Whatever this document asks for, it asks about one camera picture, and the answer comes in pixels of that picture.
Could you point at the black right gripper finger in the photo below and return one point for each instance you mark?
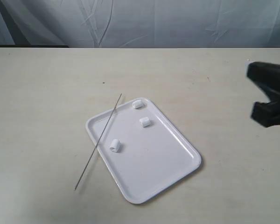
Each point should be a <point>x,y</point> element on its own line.
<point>266,114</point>
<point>266,76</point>

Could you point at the white marshmallow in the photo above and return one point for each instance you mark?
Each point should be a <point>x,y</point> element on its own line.
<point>115,145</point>
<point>137,104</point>
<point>145,121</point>

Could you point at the thin metal skewer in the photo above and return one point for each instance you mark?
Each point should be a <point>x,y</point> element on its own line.
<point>86,166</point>

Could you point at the white wrinkled backdrop curtain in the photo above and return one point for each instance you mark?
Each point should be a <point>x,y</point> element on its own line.
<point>141,23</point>

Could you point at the white rectangular plastic tray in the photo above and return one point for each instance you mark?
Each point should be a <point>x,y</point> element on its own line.
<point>151,158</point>

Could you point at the dark ledge behind table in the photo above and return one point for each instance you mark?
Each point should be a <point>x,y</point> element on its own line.
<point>33,46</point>

